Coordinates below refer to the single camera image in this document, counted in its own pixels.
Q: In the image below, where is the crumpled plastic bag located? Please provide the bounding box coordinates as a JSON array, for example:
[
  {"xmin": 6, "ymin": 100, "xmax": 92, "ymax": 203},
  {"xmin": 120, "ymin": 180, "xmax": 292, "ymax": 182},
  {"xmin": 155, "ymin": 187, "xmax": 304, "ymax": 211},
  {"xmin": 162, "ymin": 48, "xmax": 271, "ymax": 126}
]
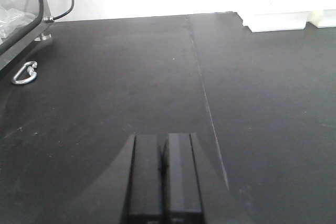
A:
[{"xmin": 1, "ymin": 6, "xmax": 36, "ymax": 44}]

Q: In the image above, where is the left white storage bin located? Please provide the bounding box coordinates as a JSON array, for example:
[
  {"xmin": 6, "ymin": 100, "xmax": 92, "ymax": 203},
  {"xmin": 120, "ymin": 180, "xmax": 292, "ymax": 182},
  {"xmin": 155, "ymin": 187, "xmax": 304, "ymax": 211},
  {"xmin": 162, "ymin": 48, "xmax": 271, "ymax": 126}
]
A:
[{"xmin": 235, "ymin": 0, "xmax": 311, "ymax": 33}]

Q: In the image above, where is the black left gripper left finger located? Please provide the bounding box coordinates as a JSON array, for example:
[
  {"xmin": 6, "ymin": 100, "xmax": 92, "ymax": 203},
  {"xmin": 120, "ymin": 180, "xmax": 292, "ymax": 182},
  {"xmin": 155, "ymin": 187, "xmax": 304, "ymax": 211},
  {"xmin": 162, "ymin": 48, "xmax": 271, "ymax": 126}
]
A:
[{"xmin": 119, "ymin": 134, "xmax": 163, "ymax": 223}]

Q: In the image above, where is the silver carabiner link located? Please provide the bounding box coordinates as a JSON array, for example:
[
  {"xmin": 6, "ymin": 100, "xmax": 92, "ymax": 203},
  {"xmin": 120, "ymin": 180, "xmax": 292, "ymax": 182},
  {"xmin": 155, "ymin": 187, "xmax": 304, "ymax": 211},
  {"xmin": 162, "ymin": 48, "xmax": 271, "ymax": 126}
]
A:
[{"xmin": 11, "ymin": 61, "xmax": 38, "ymax": 85}]

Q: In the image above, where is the thick black cable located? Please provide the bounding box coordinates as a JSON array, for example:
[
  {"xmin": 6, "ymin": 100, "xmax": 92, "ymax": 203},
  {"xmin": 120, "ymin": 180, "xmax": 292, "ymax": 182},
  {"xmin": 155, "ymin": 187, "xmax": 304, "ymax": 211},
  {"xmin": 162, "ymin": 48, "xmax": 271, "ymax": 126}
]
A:
[{"xmin": 0, "ymin": 0, "xmax": 44, "ymax": 54}]

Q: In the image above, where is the metal frame with foot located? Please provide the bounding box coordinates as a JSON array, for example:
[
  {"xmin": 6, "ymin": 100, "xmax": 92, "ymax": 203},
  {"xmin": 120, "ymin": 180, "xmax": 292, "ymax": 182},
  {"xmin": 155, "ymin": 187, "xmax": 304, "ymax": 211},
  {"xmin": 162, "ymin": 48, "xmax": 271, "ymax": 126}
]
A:
[{"xmin": 1, "ymin": 0, "xmax": 51, "ymax": 69}]

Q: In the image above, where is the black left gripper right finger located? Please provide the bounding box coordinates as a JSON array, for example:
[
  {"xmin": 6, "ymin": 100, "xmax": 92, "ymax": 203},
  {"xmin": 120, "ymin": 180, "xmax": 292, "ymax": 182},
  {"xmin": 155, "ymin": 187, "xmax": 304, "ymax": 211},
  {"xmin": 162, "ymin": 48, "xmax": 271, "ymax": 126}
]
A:
[{"xmin": 163, "ymin": 133, "xmax": 205, "ymax": 223}]

